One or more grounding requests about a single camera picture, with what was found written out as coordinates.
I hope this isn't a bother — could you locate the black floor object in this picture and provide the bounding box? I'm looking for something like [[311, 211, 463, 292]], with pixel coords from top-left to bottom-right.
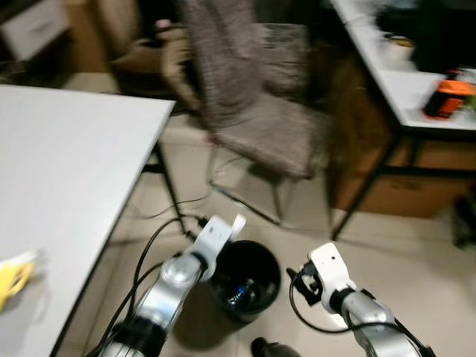
[[452, 190, 476, 250]]

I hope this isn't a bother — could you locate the white cup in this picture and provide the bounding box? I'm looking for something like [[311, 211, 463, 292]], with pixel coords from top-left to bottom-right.
[[383, 33, 416, 64]]

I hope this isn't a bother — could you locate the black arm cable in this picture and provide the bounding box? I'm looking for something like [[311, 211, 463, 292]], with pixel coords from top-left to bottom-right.
[[289, 275, 395, 335], [86, 216, 209, 357]]

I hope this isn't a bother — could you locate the yellow peel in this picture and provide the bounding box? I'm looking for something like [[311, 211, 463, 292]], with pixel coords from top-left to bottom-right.
[[0, 251, 38, 313]]

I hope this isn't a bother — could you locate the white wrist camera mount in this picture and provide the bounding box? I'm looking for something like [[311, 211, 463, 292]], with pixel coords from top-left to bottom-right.
[[307, 242, 358, 313], [192, 214, 248, 280]]

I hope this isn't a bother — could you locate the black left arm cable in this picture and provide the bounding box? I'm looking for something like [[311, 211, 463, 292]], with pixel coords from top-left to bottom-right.
[[86, 216, 209, 357]]

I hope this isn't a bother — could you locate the black bag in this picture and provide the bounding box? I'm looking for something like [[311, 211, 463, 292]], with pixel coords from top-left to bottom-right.
[[376, 0, 476, 75]]

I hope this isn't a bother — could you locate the green translucent item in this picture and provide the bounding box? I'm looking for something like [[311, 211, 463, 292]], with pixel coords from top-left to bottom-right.
[[461, 68, 476, 112]]

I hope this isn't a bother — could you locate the orange and black tool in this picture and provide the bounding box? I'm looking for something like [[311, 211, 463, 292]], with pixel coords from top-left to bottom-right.
[[422, 71, 475, 120]]

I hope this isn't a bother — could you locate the white desk with black frame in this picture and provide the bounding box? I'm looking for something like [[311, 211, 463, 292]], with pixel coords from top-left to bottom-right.
[[327, 0, 476, 242]]

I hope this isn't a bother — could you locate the brown soft bag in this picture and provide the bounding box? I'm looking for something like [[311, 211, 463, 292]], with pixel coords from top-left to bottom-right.
[[112, 21, 202, 112]]

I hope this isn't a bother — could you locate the black robot foot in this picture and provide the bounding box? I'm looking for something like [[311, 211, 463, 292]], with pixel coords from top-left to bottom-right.
[[251, 336, 302, 357]]

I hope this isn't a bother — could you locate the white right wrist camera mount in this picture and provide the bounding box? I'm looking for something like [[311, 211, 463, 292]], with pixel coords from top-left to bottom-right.
[[307, 242, 358, 313]]

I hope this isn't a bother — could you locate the white table with black legs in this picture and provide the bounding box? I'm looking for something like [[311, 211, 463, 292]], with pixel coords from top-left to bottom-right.
[[0, 84, 176, 357]]

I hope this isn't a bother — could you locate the brown fabric chair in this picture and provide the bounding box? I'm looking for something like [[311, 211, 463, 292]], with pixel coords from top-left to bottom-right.
[[181, 0, 332, 228]]

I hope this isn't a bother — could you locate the black round rubbish bin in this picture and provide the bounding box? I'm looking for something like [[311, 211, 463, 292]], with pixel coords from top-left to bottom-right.
[[207, 239, 282, 324]]

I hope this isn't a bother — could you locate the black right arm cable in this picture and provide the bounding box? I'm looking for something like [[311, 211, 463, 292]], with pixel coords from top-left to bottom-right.
[[289, 275, 395, 335]]

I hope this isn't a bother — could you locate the patterned grey chair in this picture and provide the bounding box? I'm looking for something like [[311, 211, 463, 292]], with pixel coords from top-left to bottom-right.
[[257, 22, 309, 97]]

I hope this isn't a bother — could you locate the large brown cardboard box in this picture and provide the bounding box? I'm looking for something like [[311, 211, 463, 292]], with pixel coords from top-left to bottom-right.
[[331, 56, 476, 220]]

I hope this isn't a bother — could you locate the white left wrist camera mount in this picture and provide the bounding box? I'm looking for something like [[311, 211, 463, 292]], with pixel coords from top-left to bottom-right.
[[192, 214, 248, 280]]

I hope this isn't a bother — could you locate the white drawer box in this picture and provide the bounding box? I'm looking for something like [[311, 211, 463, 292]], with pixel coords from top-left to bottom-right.
[[0, 0, 71, 62]]

